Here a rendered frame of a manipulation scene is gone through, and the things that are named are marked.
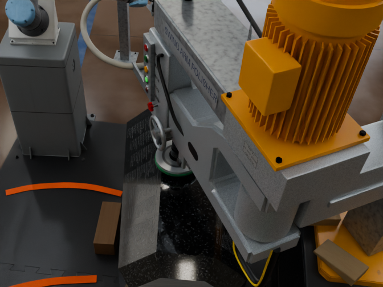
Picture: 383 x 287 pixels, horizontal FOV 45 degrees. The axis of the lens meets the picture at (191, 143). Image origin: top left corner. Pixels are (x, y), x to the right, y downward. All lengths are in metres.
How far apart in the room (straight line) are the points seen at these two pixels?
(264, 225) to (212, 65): 0.50
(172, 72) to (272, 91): 0.79
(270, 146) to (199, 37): 0.51
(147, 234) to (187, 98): 0.65
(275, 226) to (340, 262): 0.67
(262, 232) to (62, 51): 1.82
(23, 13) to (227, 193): 1.57
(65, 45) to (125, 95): 1.05
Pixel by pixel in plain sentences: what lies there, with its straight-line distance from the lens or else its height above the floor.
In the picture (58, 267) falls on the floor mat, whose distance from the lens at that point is 2.88.
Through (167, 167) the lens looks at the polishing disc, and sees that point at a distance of 2.15.
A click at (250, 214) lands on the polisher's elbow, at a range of 1.43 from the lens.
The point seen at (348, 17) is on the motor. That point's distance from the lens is 0.94.
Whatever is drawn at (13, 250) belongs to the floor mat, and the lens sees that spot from 3.00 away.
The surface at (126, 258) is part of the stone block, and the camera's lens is 2.10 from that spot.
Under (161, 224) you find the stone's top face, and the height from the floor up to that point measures 0.80.
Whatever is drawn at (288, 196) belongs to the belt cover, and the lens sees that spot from 1.16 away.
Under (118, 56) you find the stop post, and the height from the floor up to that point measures 0.01.
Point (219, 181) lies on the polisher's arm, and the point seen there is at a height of 1.25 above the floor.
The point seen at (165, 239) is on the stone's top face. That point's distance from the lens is 1.99.
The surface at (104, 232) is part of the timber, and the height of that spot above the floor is 0.14.
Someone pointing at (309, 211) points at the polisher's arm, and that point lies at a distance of 1.50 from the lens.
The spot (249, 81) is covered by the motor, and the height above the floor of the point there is 1.86.
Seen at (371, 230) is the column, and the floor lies 0.91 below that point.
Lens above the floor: 2.49
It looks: 46 degrees down
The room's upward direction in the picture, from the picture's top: 5 degrees clockwise
